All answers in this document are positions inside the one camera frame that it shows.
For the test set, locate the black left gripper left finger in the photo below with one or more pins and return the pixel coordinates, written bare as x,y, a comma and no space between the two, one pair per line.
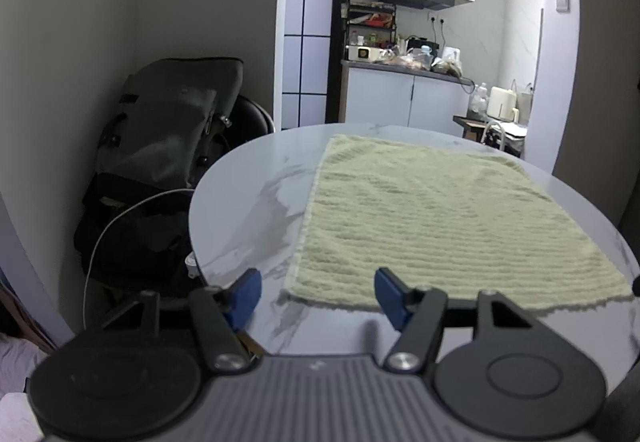
219,314

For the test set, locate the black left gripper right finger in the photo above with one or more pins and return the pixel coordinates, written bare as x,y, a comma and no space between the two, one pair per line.
417,315

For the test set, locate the yellow-green ribbed towel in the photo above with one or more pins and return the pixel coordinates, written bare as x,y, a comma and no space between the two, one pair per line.
458,222

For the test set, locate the dark green backpack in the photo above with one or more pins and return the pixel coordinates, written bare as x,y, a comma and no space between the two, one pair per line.
161,136

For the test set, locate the dark wooden chair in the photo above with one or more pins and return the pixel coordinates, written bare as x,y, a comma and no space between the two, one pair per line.
248,121

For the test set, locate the wooden side cart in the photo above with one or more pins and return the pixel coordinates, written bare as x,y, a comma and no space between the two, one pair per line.
509,137

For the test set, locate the white lower kitchen cabinet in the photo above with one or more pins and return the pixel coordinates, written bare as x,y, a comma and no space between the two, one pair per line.
397,96

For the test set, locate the cream electric kettle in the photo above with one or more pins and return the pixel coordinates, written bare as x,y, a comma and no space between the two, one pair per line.
502,105

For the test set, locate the white electric kettle on counter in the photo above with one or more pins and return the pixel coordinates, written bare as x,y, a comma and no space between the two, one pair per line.
449,53

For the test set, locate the white small countertop appliance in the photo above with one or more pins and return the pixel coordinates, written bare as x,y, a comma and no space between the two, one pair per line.
369,54

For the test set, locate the black spice rack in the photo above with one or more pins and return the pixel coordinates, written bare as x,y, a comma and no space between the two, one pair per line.
369,23

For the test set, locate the black-framed glass door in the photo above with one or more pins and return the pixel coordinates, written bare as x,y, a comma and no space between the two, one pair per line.
312,62

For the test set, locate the white wall light switch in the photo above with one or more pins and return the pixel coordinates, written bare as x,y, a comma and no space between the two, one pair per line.
562,6

